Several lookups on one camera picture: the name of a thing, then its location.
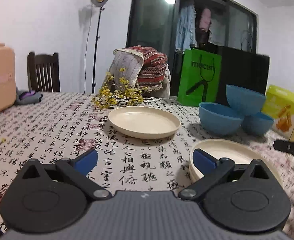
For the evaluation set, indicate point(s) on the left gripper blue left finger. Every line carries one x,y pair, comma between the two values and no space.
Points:
75,171

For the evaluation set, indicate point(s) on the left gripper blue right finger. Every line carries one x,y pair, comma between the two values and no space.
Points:
215,171

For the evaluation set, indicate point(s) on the cream plate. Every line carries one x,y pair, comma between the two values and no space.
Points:
144,122
219,148
195,174

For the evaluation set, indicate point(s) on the calligraphy print tablecloth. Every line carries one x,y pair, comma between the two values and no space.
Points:
66,125

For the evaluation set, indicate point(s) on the yellow-green snack box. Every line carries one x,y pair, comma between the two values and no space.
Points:
279,105

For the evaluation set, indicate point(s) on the blue bowl right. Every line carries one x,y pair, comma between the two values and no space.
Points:
257,124

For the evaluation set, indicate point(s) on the blue bowl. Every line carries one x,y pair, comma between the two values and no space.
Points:
257,124
244,101
219,119

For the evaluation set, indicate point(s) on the blue bowl left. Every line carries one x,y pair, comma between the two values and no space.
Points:
219,119

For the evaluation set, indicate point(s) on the blue bowl top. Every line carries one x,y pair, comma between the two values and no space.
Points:
244,101

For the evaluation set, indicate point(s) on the yellow flower branch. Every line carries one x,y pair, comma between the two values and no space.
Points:
118,92

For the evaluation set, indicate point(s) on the grey purple cloth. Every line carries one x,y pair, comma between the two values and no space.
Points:
27,97

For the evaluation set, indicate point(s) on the black paper bag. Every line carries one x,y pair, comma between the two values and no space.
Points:
242,68

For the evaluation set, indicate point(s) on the green paper bag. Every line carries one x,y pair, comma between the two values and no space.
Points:
200,77

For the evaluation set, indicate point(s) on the dark wooden chair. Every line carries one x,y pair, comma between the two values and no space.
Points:
43,72

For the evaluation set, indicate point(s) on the pink small suitcase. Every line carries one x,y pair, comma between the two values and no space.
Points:
7,77

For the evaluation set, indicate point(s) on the patterned blanket on chair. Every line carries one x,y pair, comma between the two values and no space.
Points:
144,68

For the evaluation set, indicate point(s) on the hanging light blue shirt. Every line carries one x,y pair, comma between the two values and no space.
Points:
186,32

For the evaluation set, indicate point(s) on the hanging pink garment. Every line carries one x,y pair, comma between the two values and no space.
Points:
205,20

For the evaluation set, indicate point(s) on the dark framed glass door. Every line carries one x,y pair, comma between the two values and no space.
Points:
173,26

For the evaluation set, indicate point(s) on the studio light on stand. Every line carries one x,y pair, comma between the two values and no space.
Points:
99,4

